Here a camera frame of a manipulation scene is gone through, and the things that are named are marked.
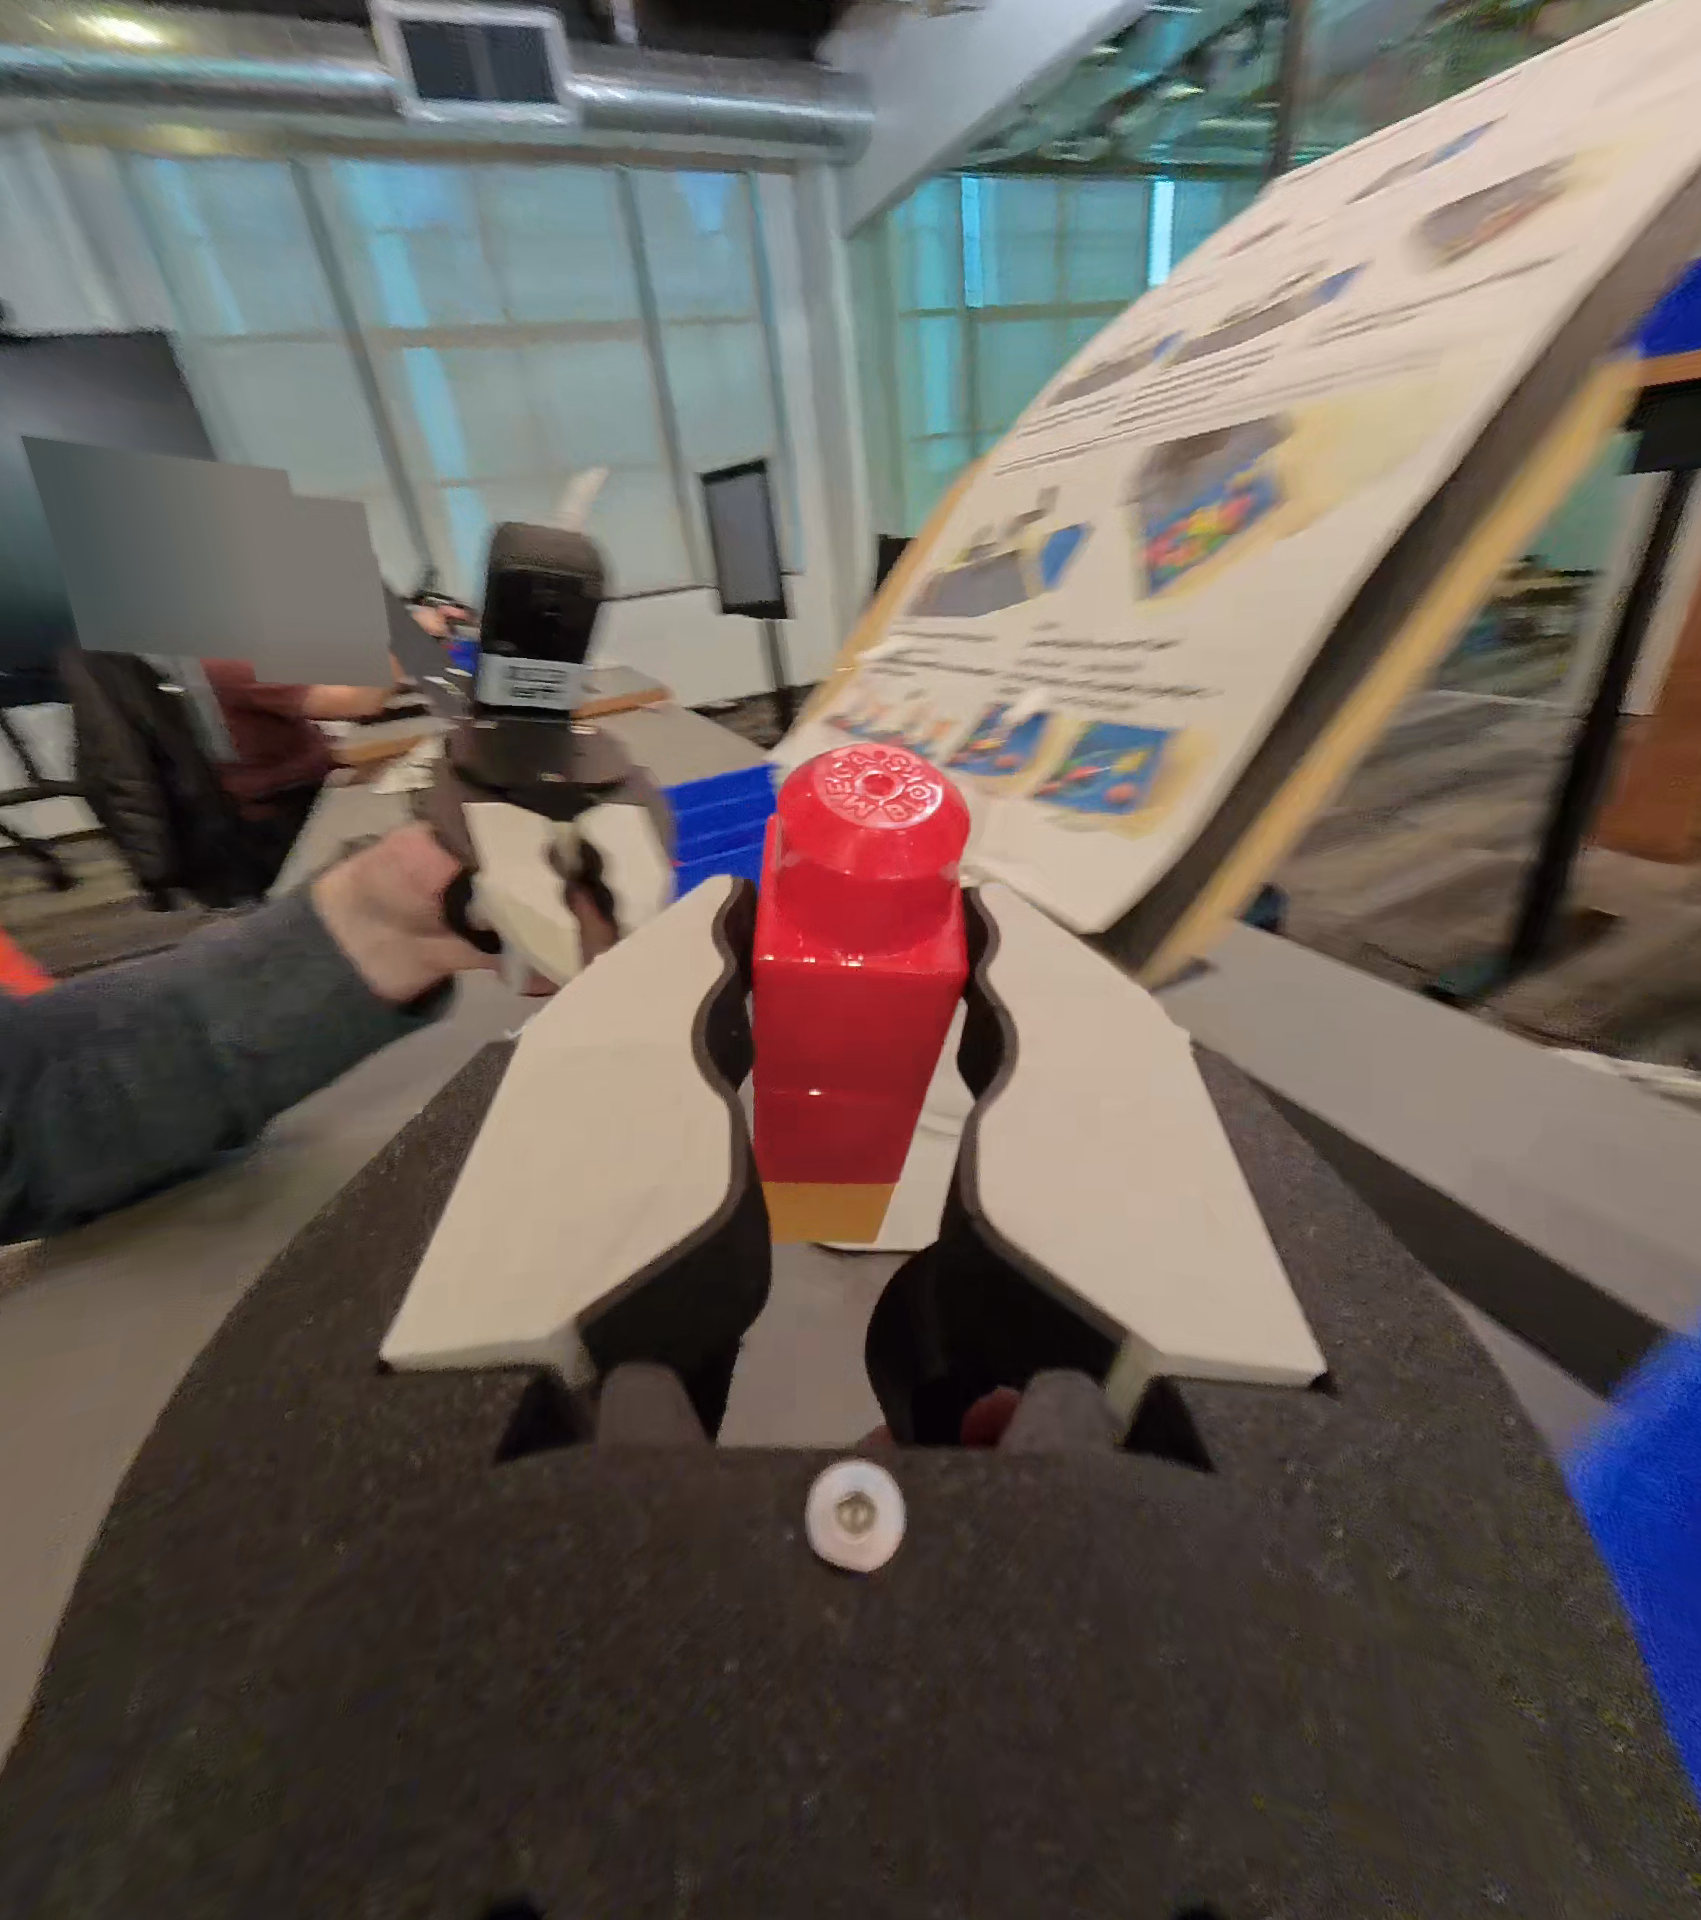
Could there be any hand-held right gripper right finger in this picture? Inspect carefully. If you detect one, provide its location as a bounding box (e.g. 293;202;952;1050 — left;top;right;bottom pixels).
927;887;1327;1423

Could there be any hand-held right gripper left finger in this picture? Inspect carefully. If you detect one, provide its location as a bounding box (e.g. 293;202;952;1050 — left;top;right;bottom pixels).
386;876;775;1417

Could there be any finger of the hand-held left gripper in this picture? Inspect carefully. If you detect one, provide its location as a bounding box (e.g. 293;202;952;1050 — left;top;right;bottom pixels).
460;804;578;991
597;787;684;942

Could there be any blue plastic bin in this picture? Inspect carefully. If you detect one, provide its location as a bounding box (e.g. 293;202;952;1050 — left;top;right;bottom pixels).
662;762;789;900

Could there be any red toy building block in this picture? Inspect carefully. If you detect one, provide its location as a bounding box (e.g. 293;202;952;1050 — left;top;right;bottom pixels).
752;742;975;1100
758;1085;939;1191

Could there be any person's left forearm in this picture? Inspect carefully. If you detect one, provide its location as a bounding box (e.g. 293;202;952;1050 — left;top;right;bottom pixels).
0;881;391;1255

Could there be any grey desk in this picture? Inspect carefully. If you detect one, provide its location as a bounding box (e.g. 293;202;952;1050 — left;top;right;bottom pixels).
0;707;1701;1920

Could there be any person's left hand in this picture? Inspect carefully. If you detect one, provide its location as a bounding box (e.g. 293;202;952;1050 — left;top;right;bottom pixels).
311;822;510;1009

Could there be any small monitor on stand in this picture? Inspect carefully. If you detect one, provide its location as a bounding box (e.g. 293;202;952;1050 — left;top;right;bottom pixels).
698;456;794;710

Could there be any instruction board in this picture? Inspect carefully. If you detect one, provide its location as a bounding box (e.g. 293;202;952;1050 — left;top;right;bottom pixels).
784;0;1701;984

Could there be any silver air duct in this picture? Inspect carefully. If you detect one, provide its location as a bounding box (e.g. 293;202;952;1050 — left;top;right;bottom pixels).
0;0;879;170

